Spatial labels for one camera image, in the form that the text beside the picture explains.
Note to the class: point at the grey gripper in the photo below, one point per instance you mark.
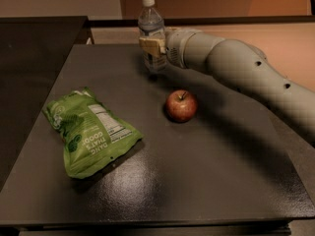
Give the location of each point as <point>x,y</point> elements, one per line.
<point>174,47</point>

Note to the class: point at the blue plastic water bottle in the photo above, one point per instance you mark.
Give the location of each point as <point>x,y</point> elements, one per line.
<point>151,23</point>

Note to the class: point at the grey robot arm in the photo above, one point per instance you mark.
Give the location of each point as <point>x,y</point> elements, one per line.
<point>241,67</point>

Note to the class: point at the red apple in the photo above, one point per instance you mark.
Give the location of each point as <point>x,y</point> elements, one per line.
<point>181,105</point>

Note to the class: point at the green snack bag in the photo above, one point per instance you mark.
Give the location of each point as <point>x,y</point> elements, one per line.
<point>93,136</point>

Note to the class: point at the dark side table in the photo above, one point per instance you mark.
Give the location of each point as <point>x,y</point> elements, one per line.
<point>32,53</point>

